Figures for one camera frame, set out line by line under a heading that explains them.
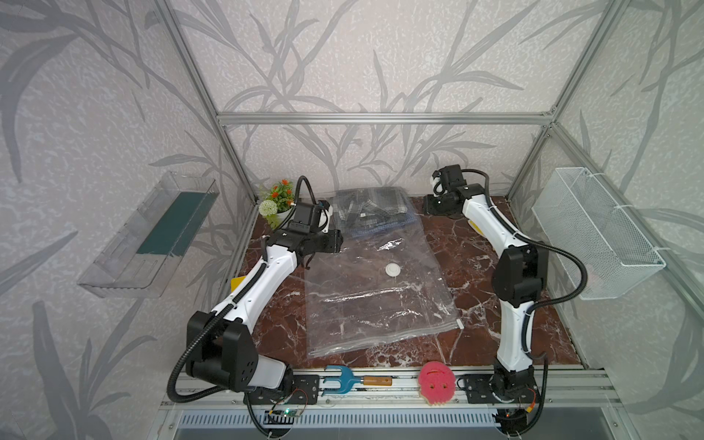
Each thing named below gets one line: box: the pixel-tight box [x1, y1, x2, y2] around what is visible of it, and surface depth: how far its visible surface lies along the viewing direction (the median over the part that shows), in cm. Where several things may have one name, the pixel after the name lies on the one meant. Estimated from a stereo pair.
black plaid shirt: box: [333, 188, 418, 239], surface depth 114 cm
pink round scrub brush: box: [418, 360, 456, 406], surface depth 74 cm
